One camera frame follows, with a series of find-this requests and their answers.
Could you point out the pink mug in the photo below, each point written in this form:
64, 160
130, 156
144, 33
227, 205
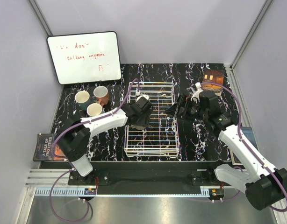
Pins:
102, 95

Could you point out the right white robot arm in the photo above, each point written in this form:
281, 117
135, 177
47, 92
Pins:
263, 184

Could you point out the light blue faceted mug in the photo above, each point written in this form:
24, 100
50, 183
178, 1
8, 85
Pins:
95, 109

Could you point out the dark Tale of Two Cities book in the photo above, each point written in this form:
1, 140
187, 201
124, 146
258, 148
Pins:
43, 150

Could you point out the white wire dish rack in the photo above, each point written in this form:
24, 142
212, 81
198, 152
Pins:
161, 137

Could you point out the white dry-erase board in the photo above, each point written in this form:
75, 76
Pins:
85, 58

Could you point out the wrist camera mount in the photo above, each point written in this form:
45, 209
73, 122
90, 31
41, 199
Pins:
140, 95
196, 92

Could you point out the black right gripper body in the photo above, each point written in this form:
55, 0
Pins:
192, 110

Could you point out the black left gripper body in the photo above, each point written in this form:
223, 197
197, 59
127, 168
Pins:
144, 119

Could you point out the beige mug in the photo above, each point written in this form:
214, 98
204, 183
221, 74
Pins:
140, 128

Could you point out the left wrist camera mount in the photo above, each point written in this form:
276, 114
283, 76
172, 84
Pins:
140, 95

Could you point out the white slotted cable duct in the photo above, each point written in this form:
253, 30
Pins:
87, 192

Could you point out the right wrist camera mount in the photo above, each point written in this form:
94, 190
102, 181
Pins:
196, 92

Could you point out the orange cover book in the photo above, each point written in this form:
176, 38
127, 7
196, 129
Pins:
213, 76

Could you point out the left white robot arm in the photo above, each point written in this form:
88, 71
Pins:
74, 138

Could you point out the grey blue faceted mug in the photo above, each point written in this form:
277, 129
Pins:
83, 99

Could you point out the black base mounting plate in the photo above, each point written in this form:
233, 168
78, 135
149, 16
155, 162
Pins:
163, 176

